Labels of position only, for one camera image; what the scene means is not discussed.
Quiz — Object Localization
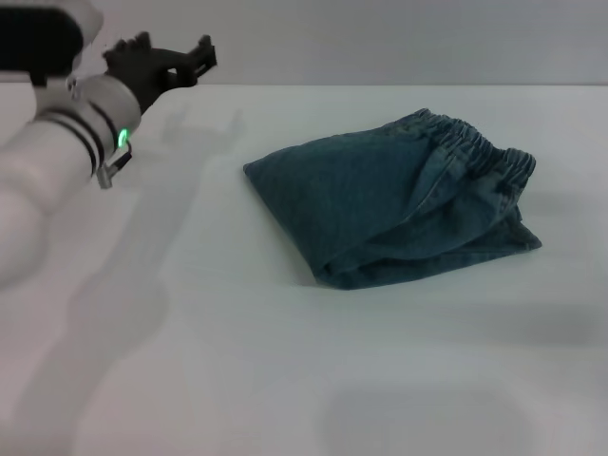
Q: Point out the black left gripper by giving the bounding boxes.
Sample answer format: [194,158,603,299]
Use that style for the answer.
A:
[101,30,219,109]

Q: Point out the blue denim shorts with cartoon print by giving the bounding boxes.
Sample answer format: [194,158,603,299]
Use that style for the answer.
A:
[242,107,544,293]

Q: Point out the thin left wrist cable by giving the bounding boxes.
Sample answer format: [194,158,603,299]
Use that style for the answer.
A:
[100,147,135,178]

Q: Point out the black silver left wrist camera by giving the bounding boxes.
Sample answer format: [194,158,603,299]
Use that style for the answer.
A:
[0,0,105,87]

